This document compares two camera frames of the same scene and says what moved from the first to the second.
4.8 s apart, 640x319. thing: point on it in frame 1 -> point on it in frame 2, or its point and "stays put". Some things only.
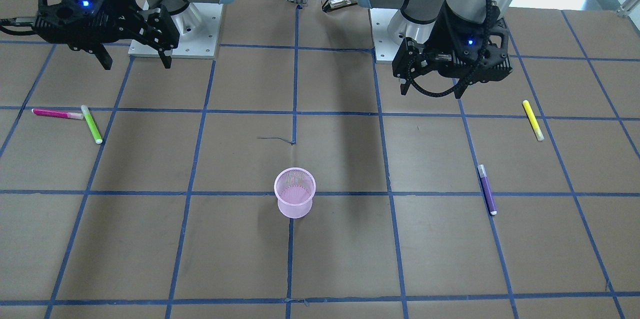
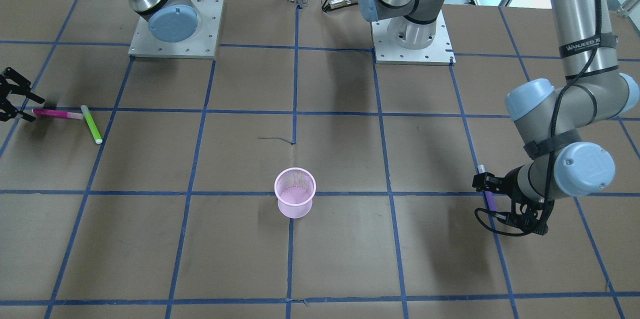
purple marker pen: [487, 189] stays put
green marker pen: [91, 124] stays put
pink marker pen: [57, 113] stays put
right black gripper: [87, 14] -> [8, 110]
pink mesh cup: [294, 188] stays put
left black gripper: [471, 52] -> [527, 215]
